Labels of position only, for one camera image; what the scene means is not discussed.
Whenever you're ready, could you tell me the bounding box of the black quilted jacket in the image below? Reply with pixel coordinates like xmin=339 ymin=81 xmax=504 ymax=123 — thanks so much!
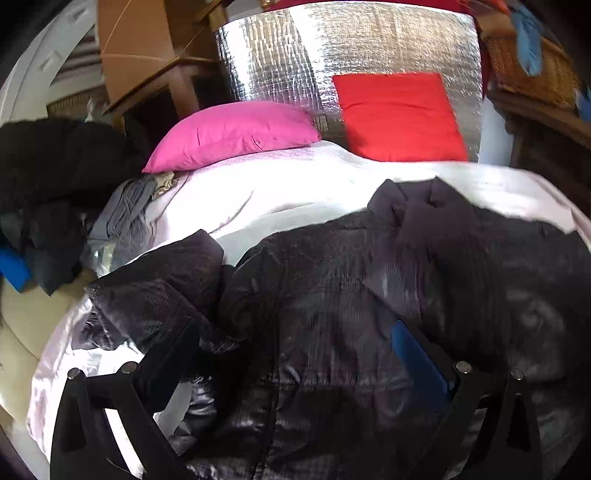
xmin=73 ymin=178 xmax=590 ymax=479

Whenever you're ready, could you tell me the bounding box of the grey folded garment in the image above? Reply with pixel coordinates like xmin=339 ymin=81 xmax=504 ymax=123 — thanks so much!
xmin=83 ymin=171 xmax=178 ymax=277

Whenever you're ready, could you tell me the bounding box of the black coat pile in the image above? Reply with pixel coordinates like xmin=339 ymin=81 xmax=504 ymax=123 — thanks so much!
xmin=1 ymin=118 xmax=147 ymax=295

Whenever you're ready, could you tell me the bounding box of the white pink bed blanket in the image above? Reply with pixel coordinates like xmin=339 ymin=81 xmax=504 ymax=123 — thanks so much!
xmin=26 ymin=141 xmax=590 ymax=461

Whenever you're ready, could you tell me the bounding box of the wooden side table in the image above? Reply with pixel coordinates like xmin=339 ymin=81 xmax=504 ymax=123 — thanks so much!
xmin=488 ymin=90 xmax=590 ymax=215

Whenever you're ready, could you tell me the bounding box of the pink pillow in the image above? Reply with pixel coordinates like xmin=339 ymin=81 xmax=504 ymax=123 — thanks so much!
xmin=142 ymin=101 xmax=321 ymax=174

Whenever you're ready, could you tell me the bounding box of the red square pillow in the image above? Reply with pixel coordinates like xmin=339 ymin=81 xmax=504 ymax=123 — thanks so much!
xmin=332 ymin=72 xmax=468 ymax=162

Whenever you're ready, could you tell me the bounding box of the wicker basket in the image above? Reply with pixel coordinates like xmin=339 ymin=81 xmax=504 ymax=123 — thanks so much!
xmin=482 ymin=28 xmax=580 ymax=110

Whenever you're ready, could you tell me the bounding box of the blue cloth in basket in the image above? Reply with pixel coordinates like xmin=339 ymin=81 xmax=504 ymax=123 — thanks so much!
xmin=511 ymin=5 xmax=543 ymax=77

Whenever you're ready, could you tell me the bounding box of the silver foil insulation board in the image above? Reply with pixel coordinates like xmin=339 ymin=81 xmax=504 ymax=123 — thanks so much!
xmin=215 ymin=1 xmax=483 ymax=162

